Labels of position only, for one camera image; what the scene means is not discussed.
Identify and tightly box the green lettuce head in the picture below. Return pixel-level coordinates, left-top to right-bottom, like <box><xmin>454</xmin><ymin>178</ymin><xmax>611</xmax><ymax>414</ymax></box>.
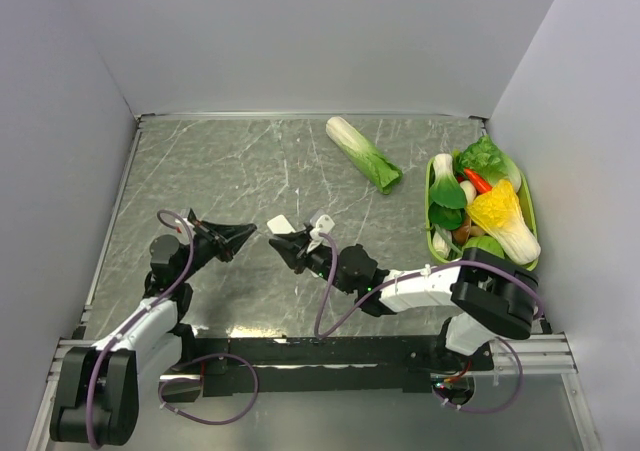
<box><xmin>454</xmin><ymin>135</ymin><xmax>522</xmax><ymax>191</ymax></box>

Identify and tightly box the long green napa cabbage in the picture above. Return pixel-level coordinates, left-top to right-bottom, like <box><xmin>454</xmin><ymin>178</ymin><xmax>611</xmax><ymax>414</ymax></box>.
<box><xmin>326</xmin><ymin>116</ymin><xmax>403</xmax><ymax>195</ymax></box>

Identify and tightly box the white mushroom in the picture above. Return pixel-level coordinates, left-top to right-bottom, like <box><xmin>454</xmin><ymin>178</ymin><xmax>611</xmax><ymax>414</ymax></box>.
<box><xmin>459</xmin><ymin>180</ymin><xmax>477</xmax><ymax>205</ymax></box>

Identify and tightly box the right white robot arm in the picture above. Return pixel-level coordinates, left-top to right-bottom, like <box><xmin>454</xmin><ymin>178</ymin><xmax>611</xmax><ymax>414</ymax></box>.
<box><xmin>267</xmin><ymin>215</ymin><xmax>543</xmax><ymax>370</ymax></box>

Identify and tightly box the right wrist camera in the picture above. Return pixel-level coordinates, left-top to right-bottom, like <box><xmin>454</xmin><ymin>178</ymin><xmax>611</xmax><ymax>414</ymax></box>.
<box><xmin>307</xmin><ymin>210</ymin><xmax>335</xmax><ymax>253</ymax></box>

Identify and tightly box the brown mushroom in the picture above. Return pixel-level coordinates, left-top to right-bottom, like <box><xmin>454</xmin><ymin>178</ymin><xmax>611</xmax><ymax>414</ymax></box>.
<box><xmin>452</xmin><ymin>215</ymin><xmax>486</xmax><ymax>245</ymax></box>

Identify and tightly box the yellow napa cabbage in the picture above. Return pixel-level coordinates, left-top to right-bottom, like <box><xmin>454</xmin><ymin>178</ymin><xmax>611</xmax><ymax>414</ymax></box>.
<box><xmin>466</xmin><ymin>179</ymin><xmax>541</xmax><ymax>266</ymax></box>

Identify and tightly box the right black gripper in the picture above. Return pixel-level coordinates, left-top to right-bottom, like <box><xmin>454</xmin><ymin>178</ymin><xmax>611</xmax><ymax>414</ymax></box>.
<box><xmin>270</xmin><ymin>229</ymin><xmax>355</xmax><ymax>295</ymax></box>

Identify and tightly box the white remote control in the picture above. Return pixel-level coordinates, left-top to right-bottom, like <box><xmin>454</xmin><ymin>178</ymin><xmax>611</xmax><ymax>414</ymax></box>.
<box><xmin>267</xmin><ymin>214</ymin><xmax>296</xmax><ymax>235</ymax></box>

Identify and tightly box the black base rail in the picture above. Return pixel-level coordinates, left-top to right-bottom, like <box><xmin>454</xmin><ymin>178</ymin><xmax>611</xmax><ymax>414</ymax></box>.
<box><xmin>160</xmin><ymin>335</ymin><xmax>494</xmax><ymax>397</ymax></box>

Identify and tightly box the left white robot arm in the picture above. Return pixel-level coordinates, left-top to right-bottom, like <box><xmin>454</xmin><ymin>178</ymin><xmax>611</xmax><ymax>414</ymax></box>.
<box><xmin>49</xmin><ymin>213</ymin><xmax>257</xmax><ymax>449</ymax></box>

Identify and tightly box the bok choy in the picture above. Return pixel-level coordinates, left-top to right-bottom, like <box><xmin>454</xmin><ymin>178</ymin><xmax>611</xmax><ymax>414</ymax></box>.
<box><xmin>429</xmin><ymin>153</ymin><xmax>467</xmax><ymax>209</ymax></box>

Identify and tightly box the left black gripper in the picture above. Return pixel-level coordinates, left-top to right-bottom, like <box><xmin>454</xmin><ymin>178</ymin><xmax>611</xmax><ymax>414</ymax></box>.
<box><xmin>177</xmin><ymin>219</ymin><xmax>256</xmax><ymax>281</ymax></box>

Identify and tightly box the round green cabbage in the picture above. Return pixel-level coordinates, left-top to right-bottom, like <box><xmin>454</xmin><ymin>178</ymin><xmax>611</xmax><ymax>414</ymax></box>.
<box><xmin>462</xmin><ymin>235</ymin><xmax>505</xmax><ymax>259</ymax></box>

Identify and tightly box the aluminium frame rail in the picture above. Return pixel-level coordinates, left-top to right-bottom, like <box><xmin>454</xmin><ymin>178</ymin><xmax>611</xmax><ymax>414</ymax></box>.
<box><xmin>46</xmin><ymin>335</ymin><xmax>578</xmax><ymax>382</ymax></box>

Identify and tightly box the red chili pepper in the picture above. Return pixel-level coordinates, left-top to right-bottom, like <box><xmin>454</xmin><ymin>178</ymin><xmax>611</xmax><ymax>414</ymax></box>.
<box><xmin>464</xmin><ymin>168</ymin><xmax>492</xmax><ymax>194</ymax></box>

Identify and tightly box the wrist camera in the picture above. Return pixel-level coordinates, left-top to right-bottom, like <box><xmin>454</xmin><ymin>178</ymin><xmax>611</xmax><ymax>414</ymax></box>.
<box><xmin>307</xmin><ymin>210</ymin><xmax>335</xmax><ymax>253</ymax></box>
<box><xmin>174</xmin><ymin>208</ymin><xmax>197</xmax><ymax>234</ymax></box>

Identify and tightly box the green plastic tray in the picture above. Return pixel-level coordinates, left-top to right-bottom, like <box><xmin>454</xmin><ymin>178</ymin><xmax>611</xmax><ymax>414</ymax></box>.
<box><xmin>425</xmin><ymin>154</ymin><xmax>539</xmax><ymax>270</ymax></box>

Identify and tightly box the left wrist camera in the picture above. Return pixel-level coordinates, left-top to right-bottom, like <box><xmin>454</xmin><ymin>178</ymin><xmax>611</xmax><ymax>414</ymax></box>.
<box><xmin>174</xmin><ymin>208</ymin><xmax>197</xmax><ymax>234</ymax></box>

